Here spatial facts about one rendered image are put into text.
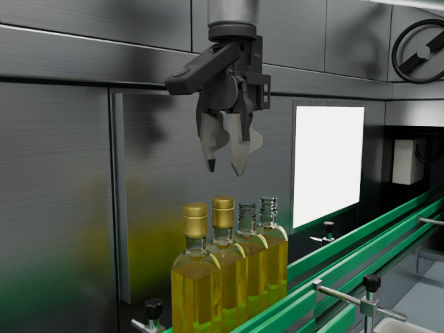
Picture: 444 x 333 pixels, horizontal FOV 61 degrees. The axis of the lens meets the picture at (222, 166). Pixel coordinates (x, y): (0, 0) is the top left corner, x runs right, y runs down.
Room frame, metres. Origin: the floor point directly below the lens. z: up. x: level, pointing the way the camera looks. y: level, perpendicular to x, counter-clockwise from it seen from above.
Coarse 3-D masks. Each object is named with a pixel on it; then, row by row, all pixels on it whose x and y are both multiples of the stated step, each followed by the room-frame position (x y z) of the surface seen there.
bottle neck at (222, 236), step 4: (216, 228) 0.55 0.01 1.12; (232, 228) 0.55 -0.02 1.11; (216, 232) 0.55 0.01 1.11; (220, 232) 0.55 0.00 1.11; (224, 232) 0.55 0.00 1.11; (228, 232) 0.55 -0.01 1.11; (216, 236) 0.55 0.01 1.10; (220, 236) 0.55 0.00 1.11; (224, 236) 0.55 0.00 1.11; (228, 236) 0.55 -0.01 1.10; (216, 240) 0.55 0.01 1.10; (220, 240) 0.55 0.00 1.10; (224, 240) 0.55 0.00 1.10; (228, 240) 0.55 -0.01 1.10; (232, 240) 0.56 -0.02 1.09
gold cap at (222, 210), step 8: (216, 200) 0.55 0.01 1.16; (224, 200) 0.54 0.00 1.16; (232, 200) 0.55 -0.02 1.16; (216, 208) 0.55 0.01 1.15; (224, 208) 0.54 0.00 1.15; (232, 208) 0.55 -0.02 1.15; (216, 216) 0.55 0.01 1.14; (224, 216) 0.54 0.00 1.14; (232, 216) 0.55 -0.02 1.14; (216, 224) 0.54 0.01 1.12; (224, 224) 0.54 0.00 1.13; (232, 224) 0.55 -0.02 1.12
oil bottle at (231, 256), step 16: (224, 256) 0.53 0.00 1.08; (240, 256) 0.55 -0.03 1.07; (224, 272) 0.52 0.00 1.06; (240, 272) 0.55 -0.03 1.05; (224, 288) 0.52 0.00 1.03; (240, 288) 0.55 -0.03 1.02; (224, 304) 0.52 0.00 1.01; (240, 304) 0.55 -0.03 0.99; (224, 320) 0.52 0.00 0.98; (240, 320) 0.55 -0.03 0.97
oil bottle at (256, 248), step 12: (240, 240) 0.58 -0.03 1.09; (252, 240) 0.58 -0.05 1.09; (264, 240) 0.59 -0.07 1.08; (252, 252) 0.57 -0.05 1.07; (264, 252) 0.59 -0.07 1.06; (252, 264) 0.57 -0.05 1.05; (264, 264) 0.59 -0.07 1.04; (252, 276) 0.57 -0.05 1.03; (264, 276) 0.59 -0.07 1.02; (252, 288) 0.57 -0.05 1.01; (264, 288) 0.59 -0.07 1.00; (252, 300) 0.57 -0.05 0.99; (264, 300) 0.59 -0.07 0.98; (252, 312) 0.57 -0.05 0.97
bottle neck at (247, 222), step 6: (240, 204) 0.60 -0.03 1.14; (246, 204) 0.61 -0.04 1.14; (252, 204) 0.60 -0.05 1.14; (240, 210) 0.59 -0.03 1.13; (246, 210) 0.59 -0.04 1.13; (252, 210) 0.59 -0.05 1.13; (240, 216) 0.59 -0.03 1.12; (246, 216) 0.59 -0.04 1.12; (252, 216) 0.59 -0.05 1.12; (240, 222) 0.59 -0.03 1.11; (246, 222) 0.59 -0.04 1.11; (252, 222) 0.59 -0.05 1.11; (240, 228) 0.59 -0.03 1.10; (246, 228) 0.59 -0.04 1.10; (252, 228) 0.59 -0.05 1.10; (246, 234) 0.59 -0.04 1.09
